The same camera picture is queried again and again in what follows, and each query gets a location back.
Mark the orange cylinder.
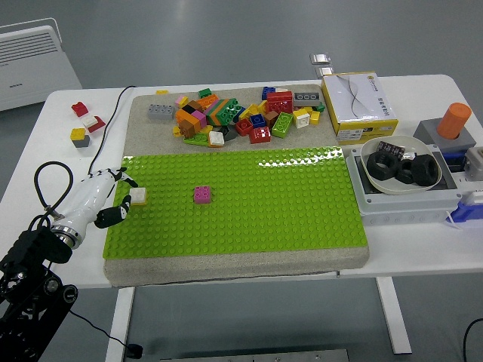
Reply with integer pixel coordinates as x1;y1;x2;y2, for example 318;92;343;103
436;102;472;141

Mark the grey block holder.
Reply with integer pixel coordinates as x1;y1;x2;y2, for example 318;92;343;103
411;118;476;154

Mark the grey and beige socket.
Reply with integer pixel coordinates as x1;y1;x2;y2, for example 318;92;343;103
463;146;483;178

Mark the black power cord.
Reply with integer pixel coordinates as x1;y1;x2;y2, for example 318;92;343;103
69;84;137;350

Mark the flat green plate brick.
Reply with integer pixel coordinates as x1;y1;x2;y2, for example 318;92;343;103
183;131;214;147

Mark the grey three-hole brick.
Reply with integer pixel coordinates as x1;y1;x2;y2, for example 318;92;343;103
293;91;322;107

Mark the white bowl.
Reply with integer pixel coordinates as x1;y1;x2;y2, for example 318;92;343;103
359;134;442;196

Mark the glossy red brick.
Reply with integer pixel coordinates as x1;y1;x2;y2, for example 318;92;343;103
248;127;272;145

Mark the large red brick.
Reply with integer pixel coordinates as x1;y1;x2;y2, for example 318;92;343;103
266;90;294;114

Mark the large black nut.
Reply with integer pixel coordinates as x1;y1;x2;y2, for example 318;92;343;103
410;154;441;188
365;151;400;184

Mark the grey junction box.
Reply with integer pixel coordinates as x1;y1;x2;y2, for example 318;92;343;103
345;145;463;227

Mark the white and yellow brick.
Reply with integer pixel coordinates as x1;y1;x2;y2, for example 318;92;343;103
292;108;312;130
128;187;148;207

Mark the white and red brick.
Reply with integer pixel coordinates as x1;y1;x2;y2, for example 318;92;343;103
82;115;107;133

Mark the light green brick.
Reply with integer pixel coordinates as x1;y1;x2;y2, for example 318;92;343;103
270;112;294;140

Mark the dark circuit board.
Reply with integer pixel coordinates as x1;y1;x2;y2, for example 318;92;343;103
376;140;405;159

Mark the blue plastic block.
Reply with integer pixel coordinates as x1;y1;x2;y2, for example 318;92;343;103
451;199;483;231

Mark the white panel heater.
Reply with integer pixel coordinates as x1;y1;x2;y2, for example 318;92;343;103
0;17;83;112

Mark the striped green brick stack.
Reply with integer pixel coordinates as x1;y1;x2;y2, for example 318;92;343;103
205;97;243;127

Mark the grey-brown mat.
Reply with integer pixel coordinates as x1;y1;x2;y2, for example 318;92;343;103
103;83;371;288

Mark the small black nut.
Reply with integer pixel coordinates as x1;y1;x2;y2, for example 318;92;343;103
395;160;415;186

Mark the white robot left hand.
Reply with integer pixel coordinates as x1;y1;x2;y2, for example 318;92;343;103
52;167;140;238

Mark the long grey brick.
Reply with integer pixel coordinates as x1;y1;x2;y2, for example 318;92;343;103
146;103;177;121

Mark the pink toy brick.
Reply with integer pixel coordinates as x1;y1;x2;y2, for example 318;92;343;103
193;185;212;205

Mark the yellow and grey brick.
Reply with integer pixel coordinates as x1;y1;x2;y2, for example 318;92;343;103
69;127;92;149

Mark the green studded baseplate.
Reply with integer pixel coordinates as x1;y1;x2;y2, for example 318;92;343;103
101;146;369;261

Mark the white and yellow cardboard box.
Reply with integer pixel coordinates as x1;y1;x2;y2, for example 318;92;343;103
320;70;399;146

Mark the black floor cable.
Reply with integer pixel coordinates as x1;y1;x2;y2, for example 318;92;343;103
463;318;483;362

